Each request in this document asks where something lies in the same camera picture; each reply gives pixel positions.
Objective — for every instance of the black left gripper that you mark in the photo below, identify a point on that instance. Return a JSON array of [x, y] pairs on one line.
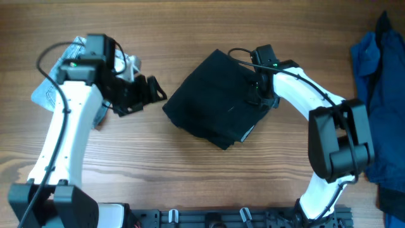
[[142, 95]]

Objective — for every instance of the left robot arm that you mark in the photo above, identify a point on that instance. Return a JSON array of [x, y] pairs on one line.
[[52, 195]]

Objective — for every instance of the blue garment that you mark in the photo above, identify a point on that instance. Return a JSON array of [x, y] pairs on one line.
[[378, 69]]

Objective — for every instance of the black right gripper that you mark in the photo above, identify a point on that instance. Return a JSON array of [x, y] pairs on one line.
[[251, 98]]

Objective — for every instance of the folded light blue jeans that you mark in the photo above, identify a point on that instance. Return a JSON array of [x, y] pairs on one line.
[[45, 94]]

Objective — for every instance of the black shorts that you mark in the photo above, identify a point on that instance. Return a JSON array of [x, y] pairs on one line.
[[220, 101]]

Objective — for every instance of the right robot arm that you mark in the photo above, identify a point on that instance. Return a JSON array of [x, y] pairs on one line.
[[339, 138]]

